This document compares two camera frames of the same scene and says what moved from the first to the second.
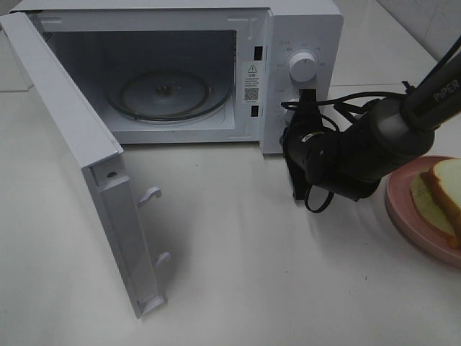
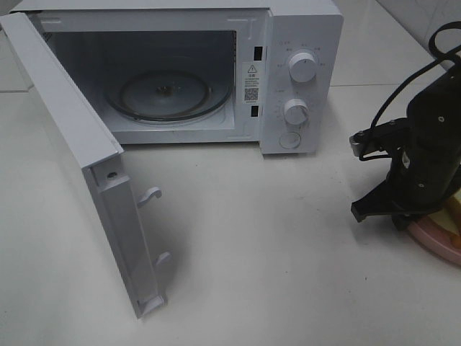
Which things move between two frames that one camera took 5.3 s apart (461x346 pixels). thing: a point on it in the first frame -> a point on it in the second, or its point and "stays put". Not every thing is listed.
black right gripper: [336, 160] -> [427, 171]
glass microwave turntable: [166, 95] stays put
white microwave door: [99, 153] stays put
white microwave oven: [194, 72] stays put
